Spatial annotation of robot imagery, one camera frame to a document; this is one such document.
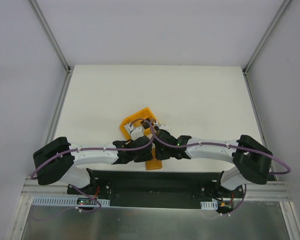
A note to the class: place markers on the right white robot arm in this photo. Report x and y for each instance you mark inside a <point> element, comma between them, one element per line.
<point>252,161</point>

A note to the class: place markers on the right aluminium frame post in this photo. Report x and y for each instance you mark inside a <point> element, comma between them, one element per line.
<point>285,4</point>

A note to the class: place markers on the aluminium rail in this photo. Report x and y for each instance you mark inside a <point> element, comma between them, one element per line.
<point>32,188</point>
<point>273,191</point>

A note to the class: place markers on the left aluminium frame post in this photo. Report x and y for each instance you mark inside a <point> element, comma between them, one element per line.
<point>49,34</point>

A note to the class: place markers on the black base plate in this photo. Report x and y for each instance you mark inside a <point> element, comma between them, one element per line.
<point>151,189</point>

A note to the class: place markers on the right aluminium rail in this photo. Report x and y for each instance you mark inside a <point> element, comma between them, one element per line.
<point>273,191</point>

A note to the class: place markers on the black credit card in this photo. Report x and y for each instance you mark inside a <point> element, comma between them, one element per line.
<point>145,124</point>

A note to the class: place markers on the left aluminium rail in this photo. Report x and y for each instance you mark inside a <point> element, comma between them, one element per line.
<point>32,188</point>

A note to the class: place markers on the yellow plastic bin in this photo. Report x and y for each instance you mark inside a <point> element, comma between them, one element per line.
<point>134,121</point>

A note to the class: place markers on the orange leather card holder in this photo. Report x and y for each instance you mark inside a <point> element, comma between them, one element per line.
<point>154,163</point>

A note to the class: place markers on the white cable duct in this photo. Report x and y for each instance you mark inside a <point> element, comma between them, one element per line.
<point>57,201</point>
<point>209,205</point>

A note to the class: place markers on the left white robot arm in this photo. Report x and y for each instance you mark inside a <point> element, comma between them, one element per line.
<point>62,161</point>

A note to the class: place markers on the right white cable duct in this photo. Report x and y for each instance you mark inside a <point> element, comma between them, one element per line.
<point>209,205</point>

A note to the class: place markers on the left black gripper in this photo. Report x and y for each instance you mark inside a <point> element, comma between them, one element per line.
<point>142,139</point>

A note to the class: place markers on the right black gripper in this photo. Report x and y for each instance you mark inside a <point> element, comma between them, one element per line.
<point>159,135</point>

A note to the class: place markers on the left white cable duct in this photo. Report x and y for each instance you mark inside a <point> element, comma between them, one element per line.
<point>57,201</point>

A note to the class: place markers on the aluminium frame post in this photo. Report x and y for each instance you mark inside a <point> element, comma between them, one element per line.
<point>49,34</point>
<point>285,4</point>

